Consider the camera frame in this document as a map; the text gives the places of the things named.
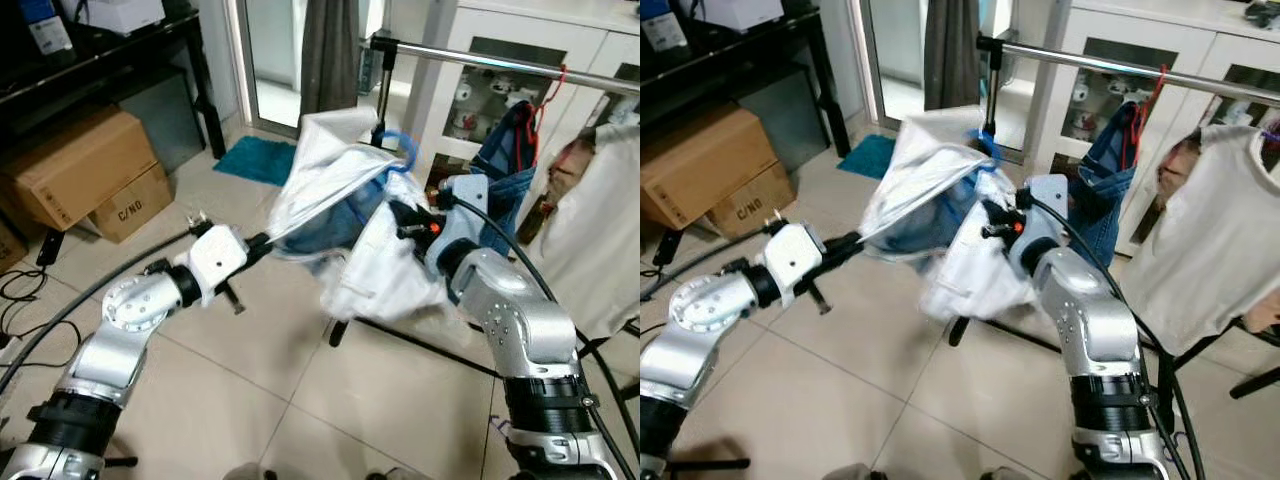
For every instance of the blue plastic hanger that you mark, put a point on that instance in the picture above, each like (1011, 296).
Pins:
(995, 145)
(412, 150)

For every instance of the white denim jeans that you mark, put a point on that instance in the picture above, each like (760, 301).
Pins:
(330, 170)
(930, 170)

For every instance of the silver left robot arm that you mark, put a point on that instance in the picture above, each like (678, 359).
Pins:
(700, 340)
(110, 350)

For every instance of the red plastic hanger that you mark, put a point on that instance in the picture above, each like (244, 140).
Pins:
(1160, 82)
(562, 80)

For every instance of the purple hanger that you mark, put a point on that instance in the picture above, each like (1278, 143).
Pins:
(500, 428)

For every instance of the teal floor mat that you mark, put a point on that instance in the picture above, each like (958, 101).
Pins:
(875, 160)
(250, 160)

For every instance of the blue denim jeans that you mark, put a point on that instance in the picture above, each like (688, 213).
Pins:
(505, 190)
(1100, 200)

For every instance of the black clothes rack stand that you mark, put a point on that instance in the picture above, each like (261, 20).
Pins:
(385, 90)
(990, 90)

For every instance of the grey flat panel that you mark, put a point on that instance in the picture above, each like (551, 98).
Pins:
(790, 115)
(165, 115)

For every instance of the white glass-door cabinet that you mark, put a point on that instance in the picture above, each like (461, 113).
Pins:
(440, 60)
(1050, 80)

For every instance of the large cardboard box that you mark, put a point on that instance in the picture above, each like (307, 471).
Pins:
(710, 160)
(80, 160)

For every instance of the black power adapter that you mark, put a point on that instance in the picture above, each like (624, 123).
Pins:
(668, 248)
(50, 250)

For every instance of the grey curtain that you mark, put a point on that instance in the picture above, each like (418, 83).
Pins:
(950, 60)
(330, 60)

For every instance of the cream t-shirt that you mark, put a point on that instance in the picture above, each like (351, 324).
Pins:
(1210, 250)
(600, 250)

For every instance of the black table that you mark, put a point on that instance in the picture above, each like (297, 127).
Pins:
(120, 50)
(760, 50)

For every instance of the small cardboard box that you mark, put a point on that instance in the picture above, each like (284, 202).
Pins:
(10, 245)

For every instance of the white carton box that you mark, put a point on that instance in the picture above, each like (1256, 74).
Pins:
(115, 12)
(745, 10)

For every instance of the blue and white packet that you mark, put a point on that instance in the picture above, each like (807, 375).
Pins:
(45, 28)
(662, 25)

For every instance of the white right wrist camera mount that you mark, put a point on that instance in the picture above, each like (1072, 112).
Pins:
(1040, 215)
(462, 215)

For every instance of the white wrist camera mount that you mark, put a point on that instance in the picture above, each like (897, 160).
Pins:
(215, 255)
(792, 255)
(462, 215)
(1040, 215)

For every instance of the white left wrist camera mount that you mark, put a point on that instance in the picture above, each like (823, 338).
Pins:
(792, 255)
(215, 255)

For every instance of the white sliding door frame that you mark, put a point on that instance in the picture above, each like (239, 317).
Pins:
(240, 60)
(862, 60)

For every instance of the chrome clothes rack rail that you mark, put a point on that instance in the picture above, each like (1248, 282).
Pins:
(480, 60)
(1090, 62)

